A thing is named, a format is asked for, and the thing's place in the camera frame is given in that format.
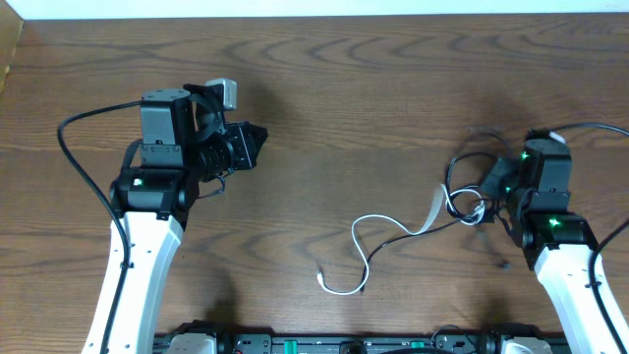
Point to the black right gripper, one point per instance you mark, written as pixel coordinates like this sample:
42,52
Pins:
490,184

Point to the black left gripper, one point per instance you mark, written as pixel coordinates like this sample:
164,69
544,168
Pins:
243,146

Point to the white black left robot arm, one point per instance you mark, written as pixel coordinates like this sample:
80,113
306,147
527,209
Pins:
186,141

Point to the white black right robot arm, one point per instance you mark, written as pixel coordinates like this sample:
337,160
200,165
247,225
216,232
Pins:
559,245

